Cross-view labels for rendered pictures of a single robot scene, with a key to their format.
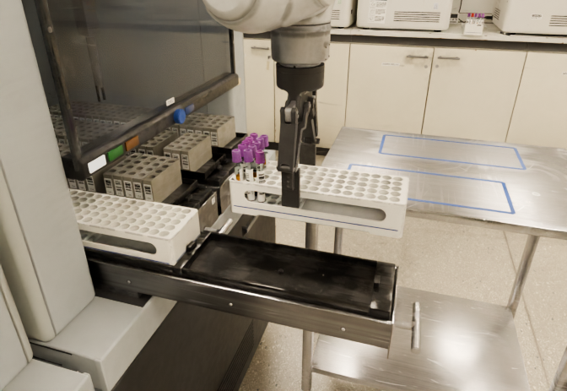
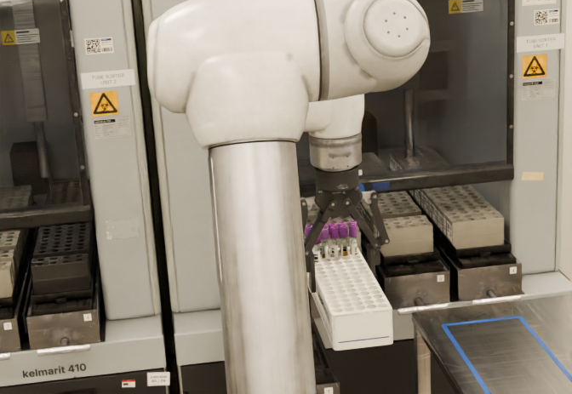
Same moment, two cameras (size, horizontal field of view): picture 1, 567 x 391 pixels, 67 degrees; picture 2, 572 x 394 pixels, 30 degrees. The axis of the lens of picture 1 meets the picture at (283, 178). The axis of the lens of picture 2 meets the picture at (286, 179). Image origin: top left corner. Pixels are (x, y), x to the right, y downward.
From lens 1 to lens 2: 1.64 m
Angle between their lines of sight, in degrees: 61
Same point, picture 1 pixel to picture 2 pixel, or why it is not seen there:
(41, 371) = (153, 322)
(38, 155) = (195, 180)
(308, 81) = (321, 182)
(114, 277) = not seen: hidden behind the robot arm
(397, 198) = (342, 311)
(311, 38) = (317, 148)
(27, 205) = (179, 209)
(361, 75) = not seen: outside the picture
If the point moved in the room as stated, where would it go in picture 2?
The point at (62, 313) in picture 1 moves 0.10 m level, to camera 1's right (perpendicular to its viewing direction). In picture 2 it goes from (187, 298) to (205, 316)
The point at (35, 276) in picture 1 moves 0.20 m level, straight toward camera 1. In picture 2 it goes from (173, 259) to (112, 296)
